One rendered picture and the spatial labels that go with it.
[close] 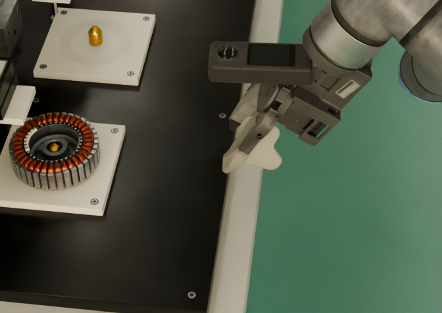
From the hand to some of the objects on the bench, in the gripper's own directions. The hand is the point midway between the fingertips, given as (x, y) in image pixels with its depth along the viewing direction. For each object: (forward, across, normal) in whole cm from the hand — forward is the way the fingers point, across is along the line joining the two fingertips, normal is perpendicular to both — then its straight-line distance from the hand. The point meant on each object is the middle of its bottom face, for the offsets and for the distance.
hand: (227, 141), depth 116 cm
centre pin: (+16, +24, +16) cm, 33 cm away
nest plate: (+17, 0, +15) cm, 23 cm away
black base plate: (+20, +12, +16) cm, 28 cm away
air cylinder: (+24, +24, +28) cm, 44 cm away
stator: (+16, 0, +16) cm, 23 cm away
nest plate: (+17, +24, +15) cm, 34 cm away
